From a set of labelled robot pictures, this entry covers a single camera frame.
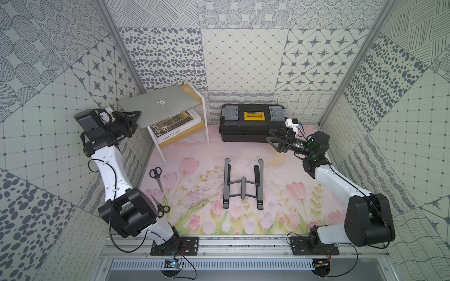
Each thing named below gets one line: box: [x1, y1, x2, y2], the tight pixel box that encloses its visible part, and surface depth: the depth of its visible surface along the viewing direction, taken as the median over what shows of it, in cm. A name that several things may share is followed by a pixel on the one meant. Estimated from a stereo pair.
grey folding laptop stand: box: [222, 157, 265, 211], surface depth 88 cm
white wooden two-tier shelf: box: [146, 80, 210, 166], surface depth 94 cm
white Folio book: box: [149, 108, 203, 145], surface depth 95 cm
